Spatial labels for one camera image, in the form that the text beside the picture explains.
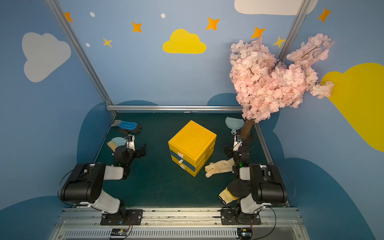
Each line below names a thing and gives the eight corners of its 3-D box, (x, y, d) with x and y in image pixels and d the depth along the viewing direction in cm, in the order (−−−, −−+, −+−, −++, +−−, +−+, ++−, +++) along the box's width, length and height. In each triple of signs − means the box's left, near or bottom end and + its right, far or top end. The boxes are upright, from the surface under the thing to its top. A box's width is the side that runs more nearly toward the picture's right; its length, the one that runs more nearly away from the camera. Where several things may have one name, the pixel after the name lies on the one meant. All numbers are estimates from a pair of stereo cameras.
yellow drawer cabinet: (171, 161, 96) (166, 143, 79) (191, 140, 107) (191, 119, 90) (194, 179, 89) (194, 163, 72) (213, 154, 100) (218, 135, 82)
